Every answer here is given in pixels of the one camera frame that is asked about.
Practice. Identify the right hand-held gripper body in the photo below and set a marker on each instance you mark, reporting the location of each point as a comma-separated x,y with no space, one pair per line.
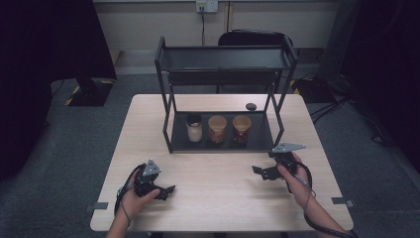
285,160

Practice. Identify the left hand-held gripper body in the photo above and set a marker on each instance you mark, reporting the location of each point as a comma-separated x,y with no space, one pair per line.
147,181

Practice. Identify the black metal two-tier rack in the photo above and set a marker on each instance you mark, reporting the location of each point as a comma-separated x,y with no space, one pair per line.
261,139

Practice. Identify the wooden-lid jar of red contents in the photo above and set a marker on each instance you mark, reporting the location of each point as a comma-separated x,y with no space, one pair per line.
241,129

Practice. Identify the wooden-lid jar of cinnamon sticks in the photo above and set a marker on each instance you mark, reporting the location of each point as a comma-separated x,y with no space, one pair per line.
217,129

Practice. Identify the black-lid glass jar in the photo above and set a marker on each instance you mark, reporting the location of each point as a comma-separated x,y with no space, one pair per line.
194,130

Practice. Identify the person's left hand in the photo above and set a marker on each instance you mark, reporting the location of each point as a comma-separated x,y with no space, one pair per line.
133,203

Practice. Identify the person's right hand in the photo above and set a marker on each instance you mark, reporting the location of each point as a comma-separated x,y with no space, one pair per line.
298,188

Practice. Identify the grey tape strip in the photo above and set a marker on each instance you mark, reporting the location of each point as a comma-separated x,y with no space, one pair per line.
99,206
340,200

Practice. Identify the small black round object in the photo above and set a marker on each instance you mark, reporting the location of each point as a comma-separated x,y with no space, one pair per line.
251,106

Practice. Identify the black striped stand base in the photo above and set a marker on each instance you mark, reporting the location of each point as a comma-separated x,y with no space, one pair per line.
313,91
92,92

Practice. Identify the black chair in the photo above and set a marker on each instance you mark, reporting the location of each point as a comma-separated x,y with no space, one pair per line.
251,38

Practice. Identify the dark curtain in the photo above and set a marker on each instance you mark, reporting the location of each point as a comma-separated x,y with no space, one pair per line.
386,66

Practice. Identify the black curtain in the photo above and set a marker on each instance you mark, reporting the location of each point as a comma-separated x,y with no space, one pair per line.
49,49

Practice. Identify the white wall socket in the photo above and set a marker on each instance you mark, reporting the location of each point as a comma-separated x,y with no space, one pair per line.
207,5

